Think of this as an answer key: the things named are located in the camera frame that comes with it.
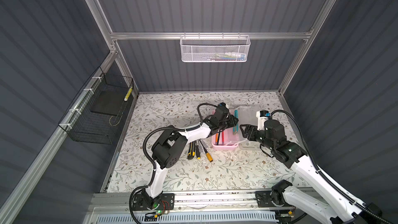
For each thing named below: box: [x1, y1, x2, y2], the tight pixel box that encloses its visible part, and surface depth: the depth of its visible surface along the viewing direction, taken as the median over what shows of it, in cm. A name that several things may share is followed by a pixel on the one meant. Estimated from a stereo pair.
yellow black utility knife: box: [187, 141, 196, 160], surface depth 90 cm
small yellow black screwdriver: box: [195, 141, 201, 160], surface depth 90 cm
